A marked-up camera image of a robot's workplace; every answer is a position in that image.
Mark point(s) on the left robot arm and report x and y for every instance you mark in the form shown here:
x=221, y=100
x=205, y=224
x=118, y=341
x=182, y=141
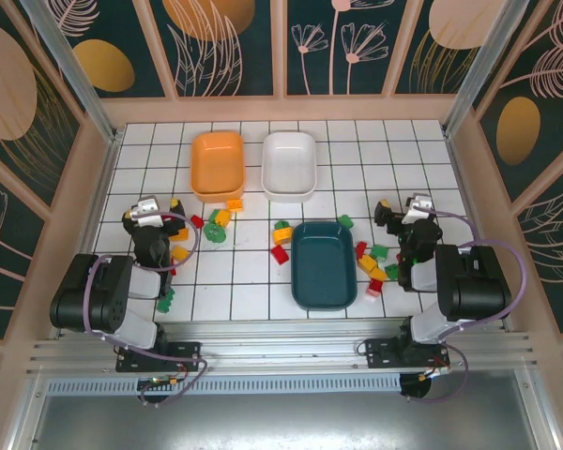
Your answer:
x=103, y=300

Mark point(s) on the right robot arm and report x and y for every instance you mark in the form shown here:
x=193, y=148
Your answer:
x=469, y=286

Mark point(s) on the aluminium frame post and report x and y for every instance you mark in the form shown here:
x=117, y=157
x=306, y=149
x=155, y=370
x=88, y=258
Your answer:
x=478, y=70
x=82, y=82

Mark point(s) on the orange plastic bin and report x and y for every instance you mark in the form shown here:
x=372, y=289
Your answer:
x=217, y=159

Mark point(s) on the aluminium mounting rail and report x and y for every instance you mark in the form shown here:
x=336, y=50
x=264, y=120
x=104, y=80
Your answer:
x=281, y=342

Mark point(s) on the green lego brick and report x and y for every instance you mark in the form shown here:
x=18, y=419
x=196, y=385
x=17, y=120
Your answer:
x=379, y=252
x=281, y=225
x=165, y=302
x=214, y=214
x=345, y=221
x=392, y=271

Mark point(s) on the grey metal sheet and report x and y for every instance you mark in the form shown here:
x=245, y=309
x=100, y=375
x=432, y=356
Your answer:
x=281, y=424

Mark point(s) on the white plastic bin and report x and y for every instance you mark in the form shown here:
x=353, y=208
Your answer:
x=289, y=161

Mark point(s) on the green round lego piece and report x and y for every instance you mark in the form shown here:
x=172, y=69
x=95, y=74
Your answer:
x=214, y=232

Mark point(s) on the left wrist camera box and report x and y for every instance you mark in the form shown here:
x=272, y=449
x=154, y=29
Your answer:
x=146, y=208

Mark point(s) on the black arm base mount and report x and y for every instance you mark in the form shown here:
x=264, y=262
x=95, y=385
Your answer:
x=380, y=351
x=183, y=354

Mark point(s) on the teal plastic bin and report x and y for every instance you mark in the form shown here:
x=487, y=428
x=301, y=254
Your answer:
x=324, y=267

